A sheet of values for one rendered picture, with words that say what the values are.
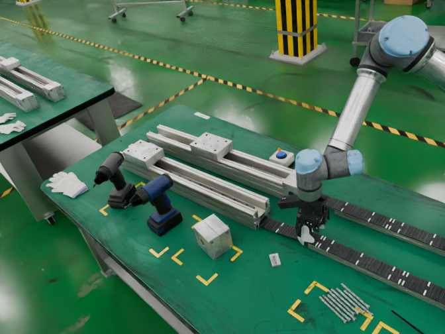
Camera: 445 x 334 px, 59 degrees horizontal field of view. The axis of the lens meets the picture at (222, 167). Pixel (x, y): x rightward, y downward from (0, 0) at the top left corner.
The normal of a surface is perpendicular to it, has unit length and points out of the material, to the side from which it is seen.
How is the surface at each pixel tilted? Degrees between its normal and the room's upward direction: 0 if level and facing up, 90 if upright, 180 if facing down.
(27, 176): 90
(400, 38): 49
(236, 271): 0
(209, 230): 0
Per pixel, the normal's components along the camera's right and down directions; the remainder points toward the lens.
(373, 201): -0.15, -0.79
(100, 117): 0.70, 0.34
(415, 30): -0.14, -0.06
